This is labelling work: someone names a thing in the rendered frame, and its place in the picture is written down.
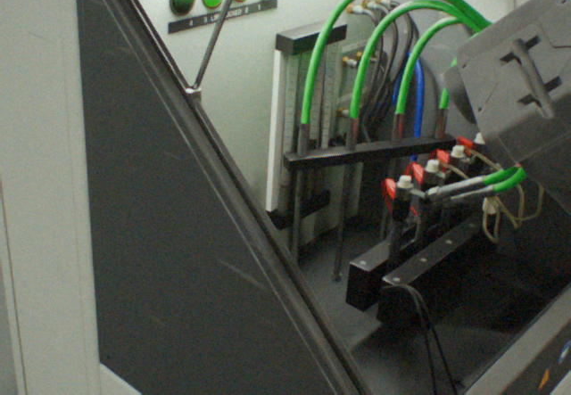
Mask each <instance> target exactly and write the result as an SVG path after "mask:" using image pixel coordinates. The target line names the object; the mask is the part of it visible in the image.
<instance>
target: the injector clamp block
mask: <svg viewBox="0 0 571 395"><path fill-rule="evenodd" d="M463 204H464V203H462V204H458V205H457V206H455V207H453V210H452V215H451V224H450V229H449V232H448V233H447V234H444V235H442V236H441V237H439V238H438V239H437V240H436V237H437V234H438V228H439V223H440V218H441V215H440V216H439V217H437V218H435V219H434V220H433V221H432V222H430V223H429V226H428V231H427V236H426V245H425V249H424V250H422V251H421V252H419V253H418V254H416V255H415V256H414V257H412V253H413V248H414V242H415V237H416V233H414V234H411V235H409V236H408V237H406V238H405V239H403V240H401V250H400V256H399V262H398V268H396V269H395V270H393V271H392V272H391V273H389V274H388V275H385V273H386V268H387V261H388V255H389V249H390V242H391V236H389V237H388V238H386V239H385V240H383V241H382V242H381V243H379V244H378V245H376V246H374V247H373V248H371V249H370V250H368V251H366V252H365V253H364V254H363V255H361V256H359V257H358V258H357V259H355V260H354V261H352V262H351V263H350V268H349V275H348V283H347V291H346V298H345V303H348V304H350V305H352V306H353V307H355V308H356V309H359V310H361V311H363V312H364V311H365V310H366V309H368V308H369V307H371V306H372V305H373V304H375V303H376V302H378V306H377V320H378V321H380V322H382V323H384V324H385V325H388V326H390V327H392V328H393V329H395V330H396V329H397V327H399V326H400V325H401V324H403V323H404V322H405V321H406V320H409V321H410V322H412V323H414V324H416V325H419V326H421V327H422V325H421V322H420V318H419V314H418V309H417V306H416V303H415V302H414V300H413V298H412V296H411V295H410V293H409V292H408V291H406V290H398V291H396V292H391V295H390V297H387V292H388V290H385V291H384V293H383V294H382V293H381V290H382V288H383V287H386V286H392V285H397V284H406V285H408V286H411V287H413V288H414V289H415V290H416V291H417V292H418V293H419V294H420V296H421V298H422V299H423V301H424V302H425V304H426V306H427V309H428V311H429V313H430V316H431V320H432V323H433V325H434V326H435V325H437V324H438V323H439V322H440V321H441V320H443V319H444V318H445V317H446V316H447V315H449V314H450V313H451V312H452V311H453V310H454V309H455V308H456V307H458V305H459V298H460V294H461V289H462V285H463V280H464V275H465V273H466V272H468V271H469V269H470V268H472V267H474V266H476V265H477V264H478V263H479V262H481V261H482V260H483V259H485V258H486V257H487V256H488V255H490V254H491V253H492V252H493V251H495V250H496V249H497V243H494V242H493V241H491V240H490V239H489V238H488V236H487V235H486V234H485V232H484V230H483V216H484V210H483V208H482V209H480V210H478V211H477V212H476V213H474V214H473V215H471V216H470V217H468V218H467V219H466V220H465V221H463V222H462V223H461V224H460V218H461V213H462V209H463ZM496 219H497V213H494V214H489V213H487V218H486V228H487V231H488V233H490V235H491V236H492V237H493V238H495V237H494V228H495V224H496ZM415 295H416V294H415ZM416 297H417V295H416ZM417 299H418V297H417ZM418 302H419V305H420V308H421V311H422V314H423V318H424V321H425V325H426V329H427V331H430V330H431V328H430V323H429V321H428V318H427V315H426V312H425V310H424V308H423V306H422V304H421V302H420V301H419V299H418Z"/></svg>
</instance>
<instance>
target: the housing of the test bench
mask: <svg viewBox="0 0 571 395"><path fill-rule="evenodd" d="M0 258H1V264H2V270H3V278H4V291H5V297H6V304H7V311H8V318H9V325H10V331H11V338H12V352H13V358H14V364H15V372H16V379H17V385H18V393H19V395H101V383H100V368H99V366H100V365H101V364H100V362H99V357H98V342H97V329H96V315H95V288H94V275H93V261H92V247H91V232H90V206H89V193H88V179H87V153H86V138H85V125H84V112H83V98H82V84H81V69H80V57H79V30H78V16H77V2H76V0H0Z"/></svg>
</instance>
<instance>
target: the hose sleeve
mask: <svg viewBox="0 0 571 395"><path fill-rule="evenodd" d="M484 177H486V176H485V175H483V176H480V177H475V178H470V179H468V180H466V181H462V182H458V183H456V184H451V185H446V186H443V187H440V188H438V191H437V194H438V196H439V198H440V199H450V198H451V197H456V196H459V195H462V194H465V193H471V192H475V191H478V190H482V189H485V188H488V187H489V186H486V185H485V184H484Z"/></svg>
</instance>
